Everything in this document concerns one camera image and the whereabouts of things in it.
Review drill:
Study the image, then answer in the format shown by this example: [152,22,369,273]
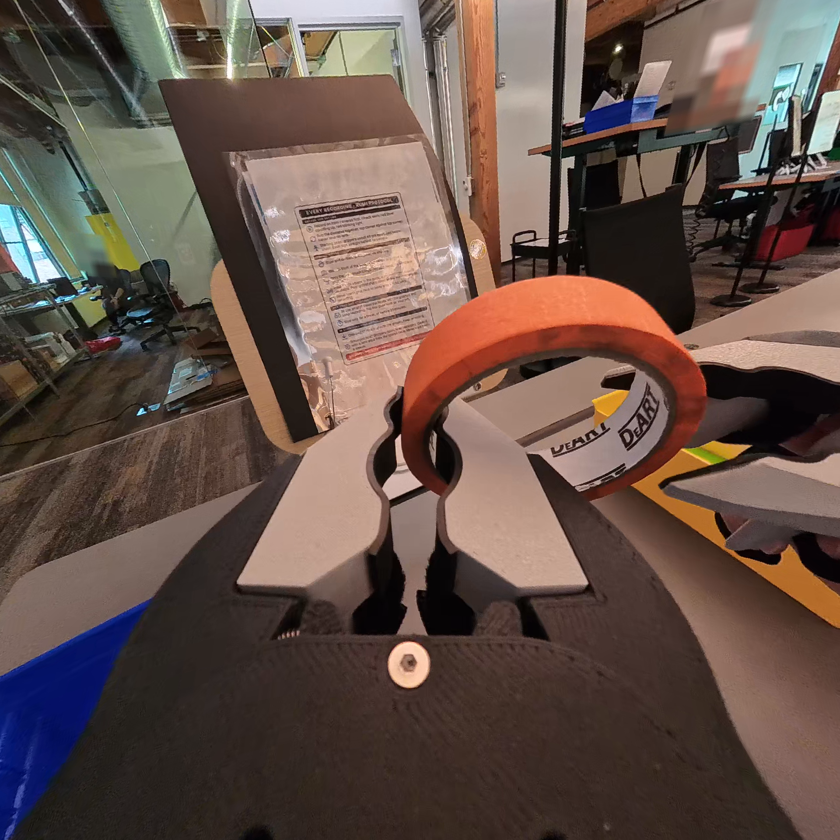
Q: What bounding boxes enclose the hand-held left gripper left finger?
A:
[236,387,406,636]

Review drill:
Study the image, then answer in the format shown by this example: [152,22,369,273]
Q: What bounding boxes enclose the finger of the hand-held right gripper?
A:
[659,451,840,553]
[600,336,840,448]

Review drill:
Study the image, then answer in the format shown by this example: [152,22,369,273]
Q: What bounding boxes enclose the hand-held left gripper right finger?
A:
[423,397,589,636]

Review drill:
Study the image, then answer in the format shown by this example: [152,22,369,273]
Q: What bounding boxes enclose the green plastic square tube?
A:
[682,441,752,466]

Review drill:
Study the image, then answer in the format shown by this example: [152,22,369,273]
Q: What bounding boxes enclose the yellow plastic bin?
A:
[591,390,840,627]

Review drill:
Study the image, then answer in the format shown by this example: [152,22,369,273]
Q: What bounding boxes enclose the orange tape roll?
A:
[400,276,708,503]

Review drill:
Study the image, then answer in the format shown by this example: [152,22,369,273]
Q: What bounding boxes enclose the blue plastic bin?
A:
[0,597,152,840]

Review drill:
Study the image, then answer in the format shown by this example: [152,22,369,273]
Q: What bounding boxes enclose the person's right hand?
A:
[738,535,791,564]

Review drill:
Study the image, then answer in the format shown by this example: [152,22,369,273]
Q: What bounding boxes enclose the white stand base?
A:
[382,469,431,505]

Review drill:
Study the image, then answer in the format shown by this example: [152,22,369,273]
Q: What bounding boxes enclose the red storage bin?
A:
[755,220,816,263]

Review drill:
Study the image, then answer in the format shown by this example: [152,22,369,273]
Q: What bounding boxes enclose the black straight-back chair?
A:
[581,184,697,336]

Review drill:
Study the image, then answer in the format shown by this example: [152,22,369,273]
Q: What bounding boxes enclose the flattened cardboard boxes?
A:
[163,327,249,413]

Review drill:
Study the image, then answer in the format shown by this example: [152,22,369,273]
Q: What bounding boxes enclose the small black cart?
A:
[511,230,581,278]

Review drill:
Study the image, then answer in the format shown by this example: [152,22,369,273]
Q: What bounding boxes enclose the clear-sleeved instruction sheet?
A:
[223,134,470,427]

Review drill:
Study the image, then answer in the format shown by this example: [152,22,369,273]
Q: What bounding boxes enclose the wooden standing desk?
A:
[528,118,769,277]

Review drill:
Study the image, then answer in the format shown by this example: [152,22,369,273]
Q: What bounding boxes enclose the blue bin with white boxes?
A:
[583,95,660,135]

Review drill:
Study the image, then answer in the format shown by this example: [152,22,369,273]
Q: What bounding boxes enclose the black office chair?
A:
[121,259,198,352]

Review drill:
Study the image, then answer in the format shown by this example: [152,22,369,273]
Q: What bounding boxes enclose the black pole stand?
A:
[546,0,571,278]

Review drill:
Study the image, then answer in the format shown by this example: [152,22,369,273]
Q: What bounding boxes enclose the instruction sheet on stand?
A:
[159,75,480,442]

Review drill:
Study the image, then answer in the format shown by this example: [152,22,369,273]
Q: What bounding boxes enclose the wooden support post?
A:
[458,0,503,266]

